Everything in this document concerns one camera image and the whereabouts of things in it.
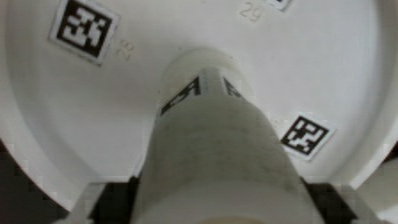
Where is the white round table top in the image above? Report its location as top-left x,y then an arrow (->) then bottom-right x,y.
0,0 -> 398,206

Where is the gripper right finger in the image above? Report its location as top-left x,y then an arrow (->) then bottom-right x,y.
301,178 -> 388,224

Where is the white cylindrical table leg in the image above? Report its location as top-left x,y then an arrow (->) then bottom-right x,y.
132,48 -> 326,224

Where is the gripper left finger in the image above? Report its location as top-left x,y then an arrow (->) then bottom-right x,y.
56,176 -> 141,224

